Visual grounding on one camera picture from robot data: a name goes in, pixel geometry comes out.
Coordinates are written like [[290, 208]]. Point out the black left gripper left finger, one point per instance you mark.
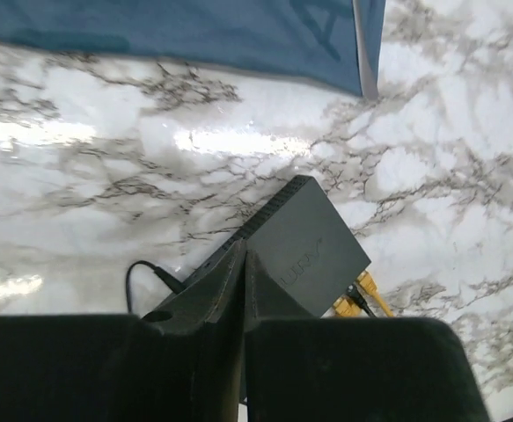
[[178, 363]]

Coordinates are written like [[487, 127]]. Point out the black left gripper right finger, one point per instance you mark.
[[302, 368]]

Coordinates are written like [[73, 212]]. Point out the black network switch box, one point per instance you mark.
[[302, 242]]

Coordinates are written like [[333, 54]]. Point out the blue cloth placemat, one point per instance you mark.
[[333, 42]]

